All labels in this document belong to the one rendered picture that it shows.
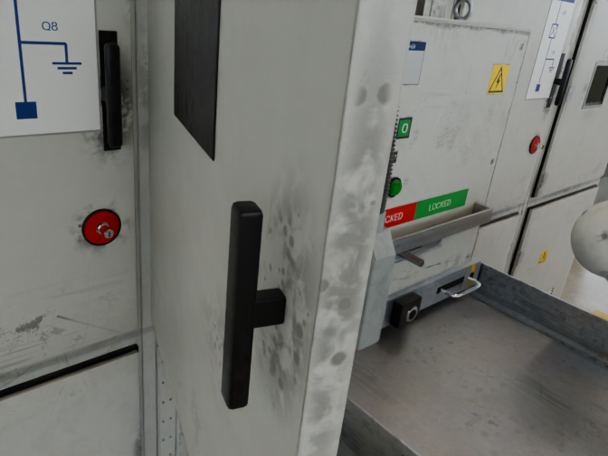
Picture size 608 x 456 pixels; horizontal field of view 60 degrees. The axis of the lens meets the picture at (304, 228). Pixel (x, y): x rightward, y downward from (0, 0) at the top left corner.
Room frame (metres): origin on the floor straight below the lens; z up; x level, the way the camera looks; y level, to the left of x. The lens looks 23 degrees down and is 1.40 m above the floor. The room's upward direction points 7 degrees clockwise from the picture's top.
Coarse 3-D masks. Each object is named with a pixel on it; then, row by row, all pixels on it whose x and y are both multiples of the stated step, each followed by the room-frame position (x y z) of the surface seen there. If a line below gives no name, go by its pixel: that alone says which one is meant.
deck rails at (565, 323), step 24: (480, 264) 1.04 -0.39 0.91; (480, 288) 1.03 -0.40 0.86; (504, 288) 0.99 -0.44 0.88; (528, 288) 0.96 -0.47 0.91; (504, 312) 0.95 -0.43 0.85; (528, 312) 0.94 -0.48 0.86; (552, 312) 0.91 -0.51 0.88; (576, 312) 0.88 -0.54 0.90; (552, 336) 0.88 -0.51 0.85; (576, 336) 0.87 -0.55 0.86; (600, 336) 0.85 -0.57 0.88; (600, 360) 0.81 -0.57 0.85; (360, 408) 0.54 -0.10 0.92; (360, 432) 0.54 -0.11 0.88; (384, 432) 0.51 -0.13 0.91
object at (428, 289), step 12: (468, 264) 1.00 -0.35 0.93; (444, 276) 0.93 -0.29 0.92; (456, 276) 0.96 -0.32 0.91; (408, 288) 0.87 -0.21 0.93; (420, 288) 0.88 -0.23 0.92; (432, 288) 0.91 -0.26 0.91; (444, 288) 0.94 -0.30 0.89; (456, 288) 0.97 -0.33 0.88; (432, 300) 0.92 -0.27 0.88; (384, 324) 0.81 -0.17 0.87
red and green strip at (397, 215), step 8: (456, 192) 0.93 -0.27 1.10; (464, 192) 0.95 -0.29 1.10; (424, 200) 0.87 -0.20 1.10; (432, 200) 0.88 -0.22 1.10; (440, 200) 0.90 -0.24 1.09; (448, 200) 0.92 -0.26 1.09; (456, 200) 0.94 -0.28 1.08; (464, 200) 0.96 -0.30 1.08; (392, 208) 0.80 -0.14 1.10; (400, 208) 0.82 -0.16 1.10; (408, 208) 0.84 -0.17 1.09; (416, 208) 0.85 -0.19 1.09; (424, 208) 0.87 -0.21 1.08; (432, 208) 0.89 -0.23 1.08; (440, 208) 0.90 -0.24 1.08; (448, 208) 0.92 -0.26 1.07; (392, 216) 0.81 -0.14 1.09; (400, 216) 0.82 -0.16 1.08; (408, 216) 0.84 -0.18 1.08; (416, 216) 0.86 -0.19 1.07; (424, 216) 0.87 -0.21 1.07; (384, 224) 0.79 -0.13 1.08; (392, 224) 0.81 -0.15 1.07
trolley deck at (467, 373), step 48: (384, 336) 0.82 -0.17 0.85; (432, 336) 0.84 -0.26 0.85; (480, 336) 0.85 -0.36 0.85; (528, 336) 0.87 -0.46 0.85; (384, 384) 0.68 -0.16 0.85; (432, 384) 0.70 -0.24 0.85; (480, 384) 0.71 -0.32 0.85; (528, 384) 0.73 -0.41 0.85; (576, 384) 0.74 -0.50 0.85; (432, 432) 0.59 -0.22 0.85; (480, 432) 0.60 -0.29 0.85; (528, 432) 0.61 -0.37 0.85; (576, 432) 0.62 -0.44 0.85
